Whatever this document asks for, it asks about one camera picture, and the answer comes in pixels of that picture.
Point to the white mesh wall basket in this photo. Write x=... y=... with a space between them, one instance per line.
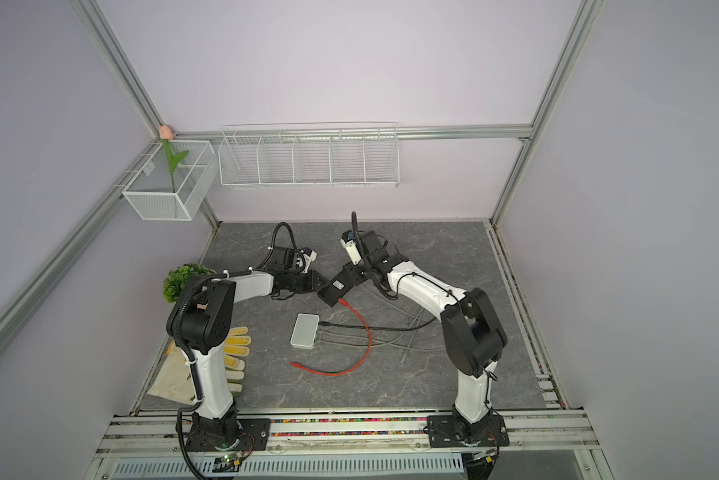
x=150 y=193

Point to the white wire wall shelf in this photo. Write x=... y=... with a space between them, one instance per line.
x=310 y=154

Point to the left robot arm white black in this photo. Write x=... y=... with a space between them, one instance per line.
x=200 y=323

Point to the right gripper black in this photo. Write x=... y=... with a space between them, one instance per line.
x=355 y=270

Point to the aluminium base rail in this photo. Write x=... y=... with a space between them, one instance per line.
x=295 y=431

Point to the white network switch box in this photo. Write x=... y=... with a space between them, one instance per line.
x=305 y=331

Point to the green potted plant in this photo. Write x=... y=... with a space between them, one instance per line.
x=177 y=279

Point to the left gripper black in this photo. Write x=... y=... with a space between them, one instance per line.
x=313 y=279

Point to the yellow white work glove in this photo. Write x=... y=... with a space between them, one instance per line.
x=174 y=382

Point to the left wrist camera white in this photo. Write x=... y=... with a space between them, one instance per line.
x=303 y=259

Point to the black network switch box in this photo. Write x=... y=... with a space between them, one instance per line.
x=332 y=293

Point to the pink tulip artificial flower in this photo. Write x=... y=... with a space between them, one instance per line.
x=174 y=158

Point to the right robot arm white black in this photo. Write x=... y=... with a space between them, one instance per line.
x=473 y=335

